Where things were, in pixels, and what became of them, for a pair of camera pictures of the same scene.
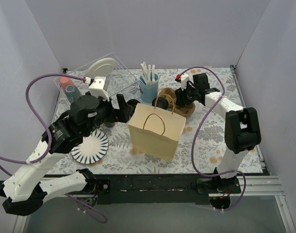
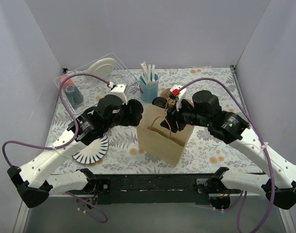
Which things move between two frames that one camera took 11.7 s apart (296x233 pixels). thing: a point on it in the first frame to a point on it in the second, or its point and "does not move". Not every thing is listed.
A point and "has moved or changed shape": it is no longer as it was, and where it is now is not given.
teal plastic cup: [72, 92] does not move
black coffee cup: [161, 103] does not move
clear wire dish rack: [105, 76] does not move
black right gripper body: [182, 96] to [174, 120]
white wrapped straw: [153, 73] does not move
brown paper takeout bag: [155, 132] has moved or changed shape
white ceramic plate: [101, 68] does not move
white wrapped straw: [145, 71] does not move
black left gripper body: [116, 111] to [135, 110]
